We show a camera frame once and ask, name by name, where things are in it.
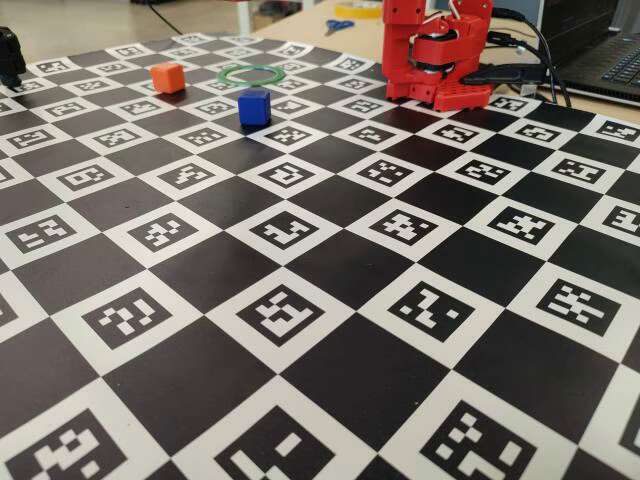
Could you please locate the blue cube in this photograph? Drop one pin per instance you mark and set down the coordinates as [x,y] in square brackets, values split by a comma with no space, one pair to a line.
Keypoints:
[254,109]

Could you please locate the orange cube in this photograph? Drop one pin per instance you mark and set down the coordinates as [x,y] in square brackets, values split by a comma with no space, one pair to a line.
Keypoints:
[167,79]

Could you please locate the red robot arm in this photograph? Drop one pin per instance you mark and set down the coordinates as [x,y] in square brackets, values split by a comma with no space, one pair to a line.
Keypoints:
[400,50]

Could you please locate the black white marker mat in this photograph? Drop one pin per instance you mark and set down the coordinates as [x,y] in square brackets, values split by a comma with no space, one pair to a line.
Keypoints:
[320,350]

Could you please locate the yellow tape roll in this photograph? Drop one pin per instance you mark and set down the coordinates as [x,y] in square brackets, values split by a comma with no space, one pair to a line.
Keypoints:
[350,13]

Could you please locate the white table leg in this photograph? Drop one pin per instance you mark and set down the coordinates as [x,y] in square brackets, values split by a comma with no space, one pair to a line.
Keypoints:
[244,15]

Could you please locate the black laptop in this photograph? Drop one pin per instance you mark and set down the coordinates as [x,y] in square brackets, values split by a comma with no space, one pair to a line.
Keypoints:
[600,55]

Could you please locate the black plastic device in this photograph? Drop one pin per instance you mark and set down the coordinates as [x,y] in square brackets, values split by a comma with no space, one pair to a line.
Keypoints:
[10,55]

